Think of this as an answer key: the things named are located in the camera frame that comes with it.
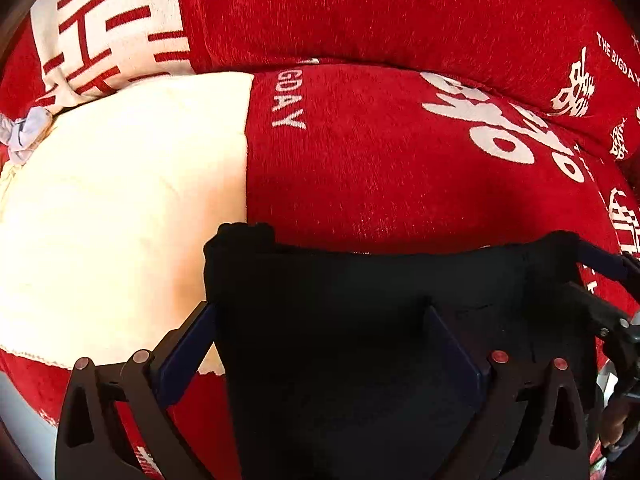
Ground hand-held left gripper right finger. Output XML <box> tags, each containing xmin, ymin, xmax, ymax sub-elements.
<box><xmin>424</xmin><ymin>305</ymin><xmax>591</xmax><ymax>480</ymax></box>

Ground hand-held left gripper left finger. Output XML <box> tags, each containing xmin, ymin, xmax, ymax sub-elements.
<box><xmin>55</xmin><ymin>301</ymin><xmax>217</xmax><ymax>480</ymax></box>

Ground red and white printed blanket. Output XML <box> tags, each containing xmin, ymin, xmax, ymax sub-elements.
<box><xmin>0</xmin><ymin>0</ymin><xmax>640</xmax><ymax>480</ymax></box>

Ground black pants with grey lining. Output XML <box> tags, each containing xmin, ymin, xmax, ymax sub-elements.
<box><xmin>202</xmin><ymin>222</ymin><xmax>628</xmax><ymax>480</ymax></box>

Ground light blue cloth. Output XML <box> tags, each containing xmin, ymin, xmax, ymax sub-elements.
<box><xmin>0</xmin><ymin>107</ymin><xmax>54</xmax><ymax>166</ymax></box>

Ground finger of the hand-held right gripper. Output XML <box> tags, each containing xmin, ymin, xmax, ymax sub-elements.
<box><xmin>566</xmin><ymin>281</ymin><xmax>631</xmax><ymax>335</ymax></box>
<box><xmin>572</xmin><ymin>245</ymin><xmax>640</xmax><ymax>282</ymax></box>

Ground person's right hand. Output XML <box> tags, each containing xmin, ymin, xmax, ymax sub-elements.
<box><xmin>599</xmin><ymin>404</ymin><xmax>633</xmax><ymax>451</ymax></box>

